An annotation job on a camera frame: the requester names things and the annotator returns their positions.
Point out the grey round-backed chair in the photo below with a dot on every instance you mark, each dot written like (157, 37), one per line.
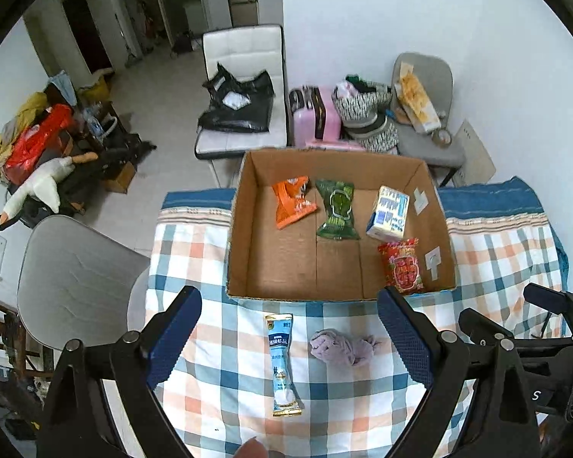
(76, 276)

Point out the zebra striped bag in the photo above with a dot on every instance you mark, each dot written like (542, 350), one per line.
(360, 102)
(375, 136)

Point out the blue stick packet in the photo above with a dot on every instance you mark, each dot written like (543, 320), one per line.
(281, 358)

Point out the yellow snack bag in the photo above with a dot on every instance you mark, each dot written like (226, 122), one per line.
(418, 100)

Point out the white cabinet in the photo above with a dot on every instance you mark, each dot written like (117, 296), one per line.
(269, 5)

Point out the yellow clothing pile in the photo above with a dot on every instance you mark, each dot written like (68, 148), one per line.
(14, 129)

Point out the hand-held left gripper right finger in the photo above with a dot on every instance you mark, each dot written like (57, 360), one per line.
(408, 343)

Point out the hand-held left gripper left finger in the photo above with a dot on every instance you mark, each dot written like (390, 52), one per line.
(168, 343)

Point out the grey office chair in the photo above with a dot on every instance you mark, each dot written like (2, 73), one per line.
(425, 150)

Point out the pink suitcase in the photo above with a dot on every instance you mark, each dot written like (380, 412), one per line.
(315, 117)

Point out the black plastic bag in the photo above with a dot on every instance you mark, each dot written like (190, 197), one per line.
(241, 105)

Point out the red snack packet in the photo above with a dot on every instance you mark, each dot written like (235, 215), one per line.
(403, 267)

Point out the small cardboard box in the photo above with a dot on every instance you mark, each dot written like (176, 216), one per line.
(119, 179)

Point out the small round tape roll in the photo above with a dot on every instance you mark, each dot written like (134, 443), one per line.
(442, 137)

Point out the wooden chair frame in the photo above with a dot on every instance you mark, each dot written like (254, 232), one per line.
(5, 324)

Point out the white padded chair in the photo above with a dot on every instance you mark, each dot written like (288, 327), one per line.
(243, 47)

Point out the blue and white carton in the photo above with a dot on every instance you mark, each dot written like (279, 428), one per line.
(387, 214)

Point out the white goose plush toy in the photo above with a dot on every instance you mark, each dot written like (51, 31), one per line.
(45, 183)

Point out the purple cloth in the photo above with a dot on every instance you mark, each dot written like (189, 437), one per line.
(339, 349)

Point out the plaid tablecloth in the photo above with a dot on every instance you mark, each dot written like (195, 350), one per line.
(210, 400)

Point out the red plastic bag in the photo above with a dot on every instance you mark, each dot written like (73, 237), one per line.
(36, 143)

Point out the green snack packet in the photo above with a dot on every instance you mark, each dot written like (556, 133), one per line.
(336, 210)

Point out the brown cardboard box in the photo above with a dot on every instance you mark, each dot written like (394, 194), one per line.
(286, 257)

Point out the white flat board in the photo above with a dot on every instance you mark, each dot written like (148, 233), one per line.
(475, 152)

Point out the orange snack packet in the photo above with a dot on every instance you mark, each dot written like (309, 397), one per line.
(292, 203)

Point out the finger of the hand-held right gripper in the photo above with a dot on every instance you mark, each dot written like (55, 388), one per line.
(482, 325)
(546, 296)

